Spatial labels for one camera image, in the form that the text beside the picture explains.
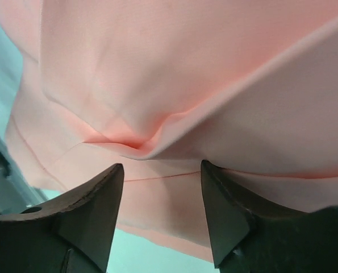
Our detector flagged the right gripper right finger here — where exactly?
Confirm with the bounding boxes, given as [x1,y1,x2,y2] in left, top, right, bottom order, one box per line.
[201,160,338,272]

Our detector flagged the pink pleated skirt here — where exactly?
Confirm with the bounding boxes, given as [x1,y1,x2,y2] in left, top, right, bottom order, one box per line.
[0,1,338,260]

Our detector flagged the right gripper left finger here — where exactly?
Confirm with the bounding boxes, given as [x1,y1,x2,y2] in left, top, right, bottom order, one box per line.
[0,164,124,272]

